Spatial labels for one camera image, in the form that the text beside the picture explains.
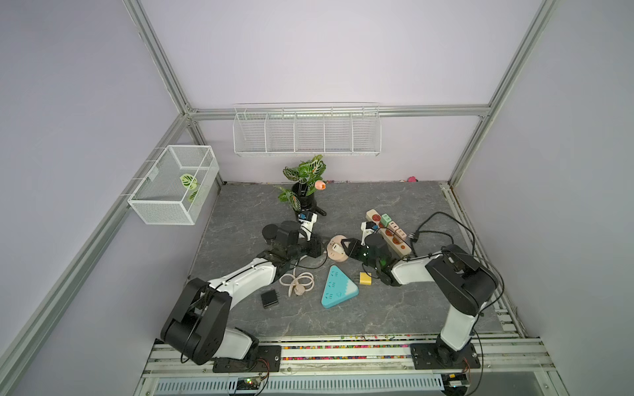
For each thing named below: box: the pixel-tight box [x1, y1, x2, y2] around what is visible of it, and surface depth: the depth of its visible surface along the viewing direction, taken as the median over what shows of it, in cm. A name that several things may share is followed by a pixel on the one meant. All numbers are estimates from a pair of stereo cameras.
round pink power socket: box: [326, 234, 350, 263], surface depth 93 cm
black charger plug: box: [260, 288, 280, 309], surface depth 86 cm
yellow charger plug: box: [359, 272, 373, 286], surface depth 88 cm
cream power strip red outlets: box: [365, 208, 412, 259], surface depth 101 cm
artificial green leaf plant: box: [274, 154, 327, 213], surface depth 88 cm
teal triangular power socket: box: [321, 264, 360, 310], surface depth 86 cm
